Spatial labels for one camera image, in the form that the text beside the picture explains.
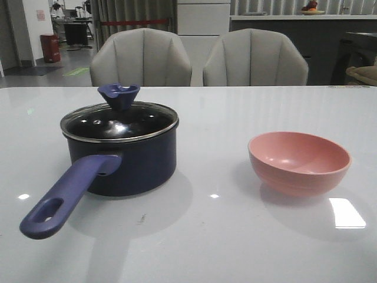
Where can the red trash bin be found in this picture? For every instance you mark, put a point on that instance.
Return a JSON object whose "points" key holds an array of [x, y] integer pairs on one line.
{"points": [[50, 48]]}

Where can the pink bowl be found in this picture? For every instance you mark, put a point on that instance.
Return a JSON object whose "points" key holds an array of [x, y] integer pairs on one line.
{"points": [[298, 164]]}

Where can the black office chair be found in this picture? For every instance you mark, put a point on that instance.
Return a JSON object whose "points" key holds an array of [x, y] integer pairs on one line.
{"points": [[76, 36]]}

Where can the left beige chair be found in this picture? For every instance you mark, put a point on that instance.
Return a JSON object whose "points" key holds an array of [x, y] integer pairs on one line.
{"points": [[147, 57]]}

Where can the dark grey counter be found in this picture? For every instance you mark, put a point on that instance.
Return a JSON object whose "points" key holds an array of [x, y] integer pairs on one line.
{"points": [[316, 37]]}

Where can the beige cushion right edge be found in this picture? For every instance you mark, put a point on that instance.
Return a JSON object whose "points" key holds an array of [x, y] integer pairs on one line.
{"points": [[362, 75]]}

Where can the right beige chair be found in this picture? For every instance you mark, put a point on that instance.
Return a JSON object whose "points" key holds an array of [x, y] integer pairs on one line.
{"points": [[254, 57]]}

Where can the glass lid with blue knob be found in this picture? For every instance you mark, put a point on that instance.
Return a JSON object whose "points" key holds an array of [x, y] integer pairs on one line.
{"points": [[120, 119]]}

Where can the fruit plate on counter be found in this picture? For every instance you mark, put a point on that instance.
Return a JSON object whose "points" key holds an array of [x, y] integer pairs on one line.
{"points": [[311, 8]]}

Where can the red barrier tape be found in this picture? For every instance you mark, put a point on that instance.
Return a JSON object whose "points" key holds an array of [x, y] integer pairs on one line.
{"points": [[142, 22]]}

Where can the beige chair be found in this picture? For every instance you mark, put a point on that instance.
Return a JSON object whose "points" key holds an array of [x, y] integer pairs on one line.
{"points": [[147, 57], [254, 57]]}

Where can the white cabinet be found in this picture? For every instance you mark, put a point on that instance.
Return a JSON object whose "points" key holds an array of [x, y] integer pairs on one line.
{"points": [[199, 23]]}

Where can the dark blue saucepan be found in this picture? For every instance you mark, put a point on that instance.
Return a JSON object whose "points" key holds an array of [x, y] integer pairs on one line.
{"points": [[116, 170]]}

